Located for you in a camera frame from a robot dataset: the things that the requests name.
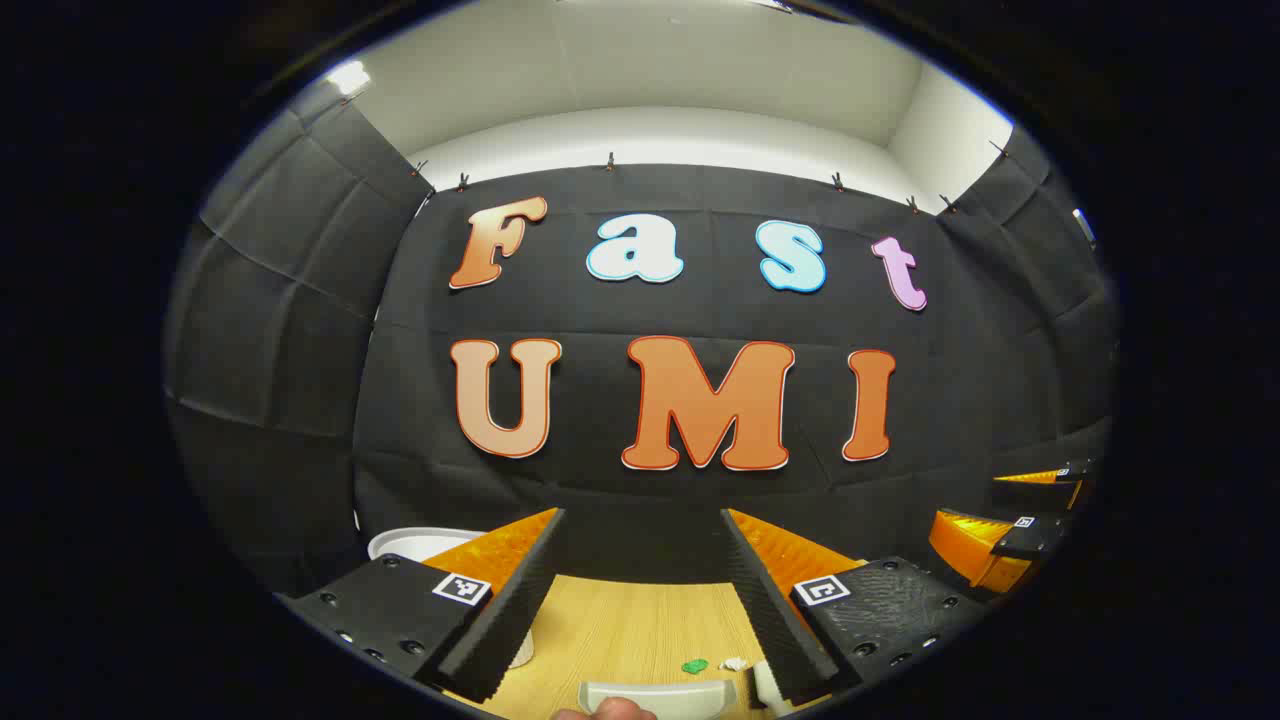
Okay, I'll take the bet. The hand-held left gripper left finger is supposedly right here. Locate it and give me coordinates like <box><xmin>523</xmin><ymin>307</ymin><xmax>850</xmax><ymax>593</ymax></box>
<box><xmin>275</xmin><ymin>507</ymin><xmax>567</xmax><ymax>704</ymax></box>

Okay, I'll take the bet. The wooden desktop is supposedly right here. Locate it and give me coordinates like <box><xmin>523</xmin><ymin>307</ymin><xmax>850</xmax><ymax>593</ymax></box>
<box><xmin>445</xmin><ymin>575</ymin><xmax>831</xmax><ymax>720</ymax></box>

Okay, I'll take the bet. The small grey broom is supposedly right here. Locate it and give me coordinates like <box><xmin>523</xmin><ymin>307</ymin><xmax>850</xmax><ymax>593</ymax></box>
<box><xmin>748</xmin><ymin>660</ymin><xmax>793</xmax><ymax>713</ymax></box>

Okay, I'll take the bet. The grey translucent dustpan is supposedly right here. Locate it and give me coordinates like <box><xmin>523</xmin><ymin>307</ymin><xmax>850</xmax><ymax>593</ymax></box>
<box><xmin>578</xmin><ymin>678</ymin><xmax>739</xmax><ymax>720</ymax></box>

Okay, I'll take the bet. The ceiling light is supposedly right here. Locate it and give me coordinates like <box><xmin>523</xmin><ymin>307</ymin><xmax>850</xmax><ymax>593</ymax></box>
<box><xmin>325</xmin><ymin>58</ymin><xmax>373</xmax><ymax>97</ymax></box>

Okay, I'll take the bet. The white ribbed garbage bin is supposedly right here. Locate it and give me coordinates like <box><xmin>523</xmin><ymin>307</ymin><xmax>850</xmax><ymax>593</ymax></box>
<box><xmin>367</xmin><ymin>527</ymin><xmax>536</xmax><ymax>669</ymax></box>

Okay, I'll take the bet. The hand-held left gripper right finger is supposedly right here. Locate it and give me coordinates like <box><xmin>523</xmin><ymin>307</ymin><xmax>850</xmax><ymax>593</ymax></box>
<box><xmin>720</xmin><ymin>508</ymin><xmax>993</xmax><ymax>707</ymax></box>

